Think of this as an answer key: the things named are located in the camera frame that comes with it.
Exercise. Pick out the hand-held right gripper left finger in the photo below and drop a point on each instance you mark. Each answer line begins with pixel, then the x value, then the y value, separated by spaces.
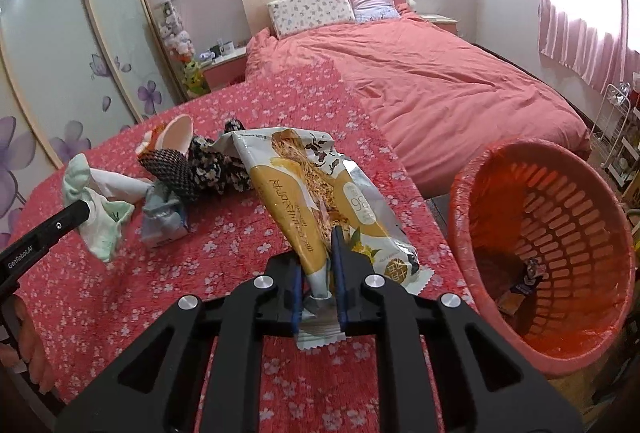
pixel 298 285

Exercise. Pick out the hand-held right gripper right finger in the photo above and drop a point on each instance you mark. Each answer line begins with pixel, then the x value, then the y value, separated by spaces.
pixel 339 265

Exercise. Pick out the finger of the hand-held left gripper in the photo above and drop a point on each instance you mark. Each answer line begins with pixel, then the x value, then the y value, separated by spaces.
pixel 47 240

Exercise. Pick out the green white sock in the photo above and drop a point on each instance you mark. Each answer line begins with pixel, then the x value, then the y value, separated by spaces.
pixel 107 213

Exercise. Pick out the yellow snack wrapper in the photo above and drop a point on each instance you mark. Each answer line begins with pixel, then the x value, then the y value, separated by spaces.
pixel 295 193

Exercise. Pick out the blue tissue pack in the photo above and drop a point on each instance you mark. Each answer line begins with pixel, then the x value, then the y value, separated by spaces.
pixel 165 215

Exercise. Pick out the red plastic waste basket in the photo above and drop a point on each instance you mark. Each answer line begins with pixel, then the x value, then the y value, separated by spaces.
pixel 575 233

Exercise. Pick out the person's left hand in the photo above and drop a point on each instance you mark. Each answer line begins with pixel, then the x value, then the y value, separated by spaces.
pixel 32 353

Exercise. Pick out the red floral blanket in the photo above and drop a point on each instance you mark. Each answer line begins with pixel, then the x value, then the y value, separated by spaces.
pixel 175 303

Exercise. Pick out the black mesh pouch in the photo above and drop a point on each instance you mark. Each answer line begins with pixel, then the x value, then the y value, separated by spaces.
pixel 167 170

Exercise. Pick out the dark patterned snack wrapper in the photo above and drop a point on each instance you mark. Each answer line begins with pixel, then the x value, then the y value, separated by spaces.
pixel 220 165

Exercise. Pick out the orange white paper cup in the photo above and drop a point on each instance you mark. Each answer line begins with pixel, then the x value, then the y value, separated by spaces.
pixel 175 133

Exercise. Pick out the small dark wrapper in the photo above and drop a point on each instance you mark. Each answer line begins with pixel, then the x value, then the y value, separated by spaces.
pixel 522 285

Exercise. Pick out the flower print sliding wardrobe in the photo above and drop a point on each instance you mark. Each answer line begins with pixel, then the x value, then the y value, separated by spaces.
pixel 65 38

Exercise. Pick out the bed with salmon duvet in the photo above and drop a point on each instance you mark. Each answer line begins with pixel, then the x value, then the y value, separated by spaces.
pixel 440 83

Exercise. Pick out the pink white nightstand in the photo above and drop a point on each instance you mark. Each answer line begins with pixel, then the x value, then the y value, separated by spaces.
pixel 440 20
pixel 225 70

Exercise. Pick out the stack of plush toys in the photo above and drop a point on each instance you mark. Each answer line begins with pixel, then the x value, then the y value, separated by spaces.
pixel 175 38

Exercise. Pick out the white mug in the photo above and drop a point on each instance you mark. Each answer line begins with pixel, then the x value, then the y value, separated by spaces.
pixel 226 48

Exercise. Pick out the white floral pillow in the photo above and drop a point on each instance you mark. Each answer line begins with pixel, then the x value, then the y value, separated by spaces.
pixel 310 10

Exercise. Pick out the pink striped pillow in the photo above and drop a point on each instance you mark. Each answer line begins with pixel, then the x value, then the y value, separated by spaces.
pixel 372 3

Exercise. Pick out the pink curtain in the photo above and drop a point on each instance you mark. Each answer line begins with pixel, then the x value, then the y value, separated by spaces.
pixel 585 13

